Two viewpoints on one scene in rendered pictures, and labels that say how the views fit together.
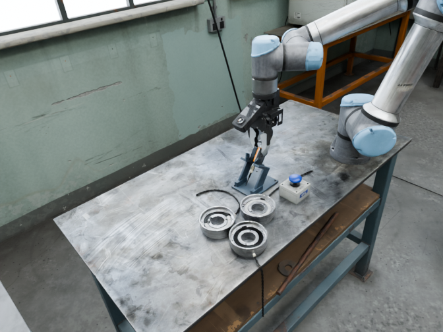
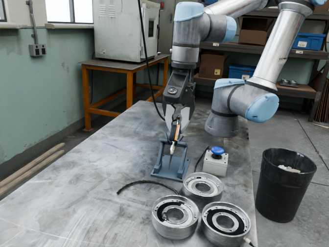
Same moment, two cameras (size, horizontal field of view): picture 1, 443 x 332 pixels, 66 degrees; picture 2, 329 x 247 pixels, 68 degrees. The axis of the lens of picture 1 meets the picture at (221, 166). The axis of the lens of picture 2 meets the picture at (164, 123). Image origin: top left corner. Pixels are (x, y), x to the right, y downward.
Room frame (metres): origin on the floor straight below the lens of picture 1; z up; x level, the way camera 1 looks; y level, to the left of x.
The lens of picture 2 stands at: (0.41, 0.31, 1.22)
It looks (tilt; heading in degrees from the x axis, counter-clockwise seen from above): 22 degrees down; 324
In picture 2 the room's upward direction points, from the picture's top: 4 degrees clockwise
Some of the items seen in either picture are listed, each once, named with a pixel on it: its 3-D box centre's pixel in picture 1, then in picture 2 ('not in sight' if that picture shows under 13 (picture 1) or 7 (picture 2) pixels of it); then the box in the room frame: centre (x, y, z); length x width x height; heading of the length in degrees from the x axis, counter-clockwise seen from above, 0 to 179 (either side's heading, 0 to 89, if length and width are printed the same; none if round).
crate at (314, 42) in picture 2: not in sight; (299, 40); (2.38, -3.45, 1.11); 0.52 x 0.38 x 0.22; 39
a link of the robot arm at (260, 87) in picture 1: (264, 84); (183, 55); (0.97, -0.14, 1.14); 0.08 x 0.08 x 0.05
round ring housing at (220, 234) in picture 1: (217, 222); (175, 216); (0.74, 0.03, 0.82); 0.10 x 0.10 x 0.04
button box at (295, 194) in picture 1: (295, 188); (216, 161); (0.86, -0.23, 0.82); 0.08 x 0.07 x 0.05; 129
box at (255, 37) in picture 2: not in sight; (252, 31); (2.88, -3.02, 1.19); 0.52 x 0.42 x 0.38; 39
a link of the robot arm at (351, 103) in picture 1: (358, 114); (228, 94); (1.06, -0.49, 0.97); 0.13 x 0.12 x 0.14; 175
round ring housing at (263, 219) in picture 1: (258, 209); (202, 189); (0.78, -0.10, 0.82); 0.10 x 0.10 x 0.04
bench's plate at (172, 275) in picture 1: (250, 176); (158, 162); (0.99, -0.10, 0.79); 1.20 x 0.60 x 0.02; 129
